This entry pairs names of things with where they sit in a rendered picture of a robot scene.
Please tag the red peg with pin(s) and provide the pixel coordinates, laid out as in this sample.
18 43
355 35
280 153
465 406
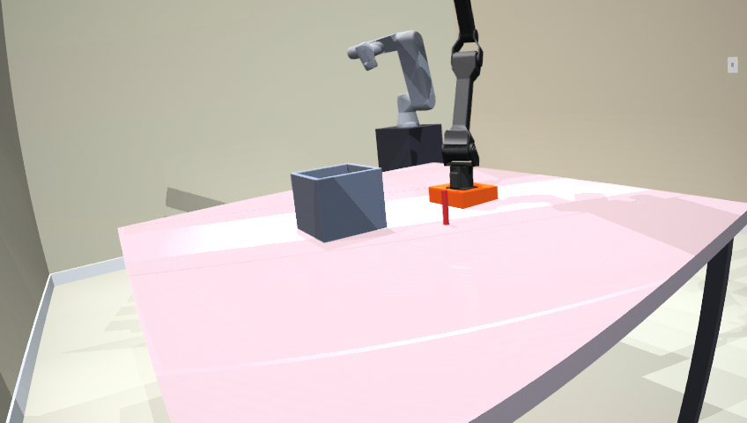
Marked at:
444 203

